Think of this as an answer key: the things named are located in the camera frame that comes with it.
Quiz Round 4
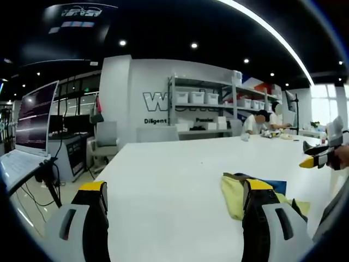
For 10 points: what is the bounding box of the black desk with monitors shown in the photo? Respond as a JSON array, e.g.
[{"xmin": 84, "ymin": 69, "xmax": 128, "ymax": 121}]
[{"xmin": 48, "ymin": 114, "xmax": 92, "ymax": 183}]

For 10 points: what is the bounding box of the white office chair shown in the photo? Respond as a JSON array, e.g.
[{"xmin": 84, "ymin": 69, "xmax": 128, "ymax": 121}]
[{"xmin": 89, "ymin": 121, "xmax": 120, "ymax": 168}]

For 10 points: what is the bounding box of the grey metal shelf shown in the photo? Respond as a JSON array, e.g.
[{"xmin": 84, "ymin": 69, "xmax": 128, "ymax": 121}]
[{"xmin": 167, "ymin": 73, "xmax": 282, "ymax": 135}]

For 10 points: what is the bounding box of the yellow garment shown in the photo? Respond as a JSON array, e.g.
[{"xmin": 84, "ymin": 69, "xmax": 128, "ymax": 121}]
[{"xmin": 220, "ymin": 172, "xmax": 311, "ymax": 221}]

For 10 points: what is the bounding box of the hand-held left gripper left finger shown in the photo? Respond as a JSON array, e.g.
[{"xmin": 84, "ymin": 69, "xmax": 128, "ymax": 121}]
[{"xmin": 44, "ymin": 180, "xmax": 110, "ymax": 262}]

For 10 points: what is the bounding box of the ceiling light strip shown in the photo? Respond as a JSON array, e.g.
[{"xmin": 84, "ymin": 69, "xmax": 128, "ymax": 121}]
[{"xmin": 218, "ymin": 0, "xmax": 316, "ymax": 86}]

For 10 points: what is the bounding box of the white laptop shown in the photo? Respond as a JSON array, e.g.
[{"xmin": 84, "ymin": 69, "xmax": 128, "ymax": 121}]
[{"xmin": 0, "ymin": 80, "xmax": 60, "ymax": 195}]

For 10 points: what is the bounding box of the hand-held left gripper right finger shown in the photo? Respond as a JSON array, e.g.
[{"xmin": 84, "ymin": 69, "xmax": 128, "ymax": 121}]
[{"xmin": 241, "ymin": 178, "xmax": 315, "ymax": 262}]

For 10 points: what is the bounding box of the person's grey clothing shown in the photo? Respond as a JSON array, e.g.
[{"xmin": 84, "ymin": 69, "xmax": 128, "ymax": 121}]
[{"xmin": 311, "ymin": 187, "xmax": 349, "ymax": 244}]

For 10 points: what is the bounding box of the person's right hand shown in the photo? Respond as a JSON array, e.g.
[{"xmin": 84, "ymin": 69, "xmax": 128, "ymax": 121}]
[{"xmin": 334, "ymin": 145, "xmax": 349, "ymax": 170}]

